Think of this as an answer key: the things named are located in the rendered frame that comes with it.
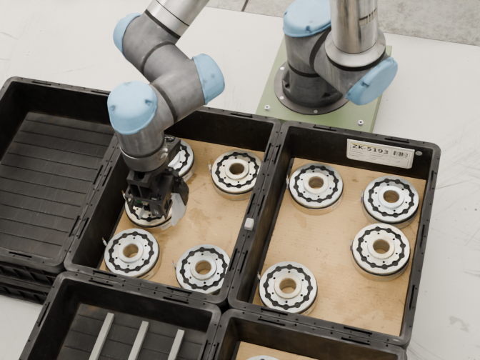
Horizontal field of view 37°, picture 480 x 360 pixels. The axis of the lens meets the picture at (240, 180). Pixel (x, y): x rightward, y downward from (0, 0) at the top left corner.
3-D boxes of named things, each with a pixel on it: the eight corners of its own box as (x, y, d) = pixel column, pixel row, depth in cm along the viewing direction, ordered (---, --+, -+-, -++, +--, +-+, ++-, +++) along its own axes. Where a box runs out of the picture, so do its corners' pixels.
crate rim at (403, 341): (283, 126, 140) (283, 118, 138) (441, 151, 133) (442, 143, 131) (226, 311, 119) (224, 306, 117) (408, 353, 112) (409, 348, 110)
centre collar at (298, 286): (279, 271, 127) (279, 269, 127) (306, 278, 126) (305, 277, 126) (269, 295, 125) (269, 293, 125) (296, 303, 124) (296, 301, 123)
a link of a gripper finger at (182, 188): (169, 205, 135) (153, 178, 128) (173, 197, 136) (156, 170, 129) (192, 207, 133) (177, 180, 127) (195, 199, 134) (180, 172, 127)
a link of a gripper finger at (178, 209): (172, 237, 136) (155, 211, 129) (181, 211, 140) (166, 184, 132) (186, 239, 135) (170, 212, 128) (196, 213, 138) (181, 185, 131)
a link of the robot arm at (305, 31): (316, 24, 161) (313, -22, 150) (356, 56, 154) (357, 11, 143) (274, 53, 158) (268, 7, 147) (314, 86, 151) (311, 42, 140)
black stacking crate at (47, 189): (28, 111, 162) (10, 77, 152) (150, 132, 155) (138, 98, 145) (-57, 264, 141) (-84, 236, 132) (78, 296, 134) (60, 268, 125)
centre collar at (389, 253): (368, 233, 130) (368, 232, 129) (396, 238, 129) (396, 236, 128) (365, 258, 127) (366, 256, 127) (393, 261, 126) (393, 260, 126)
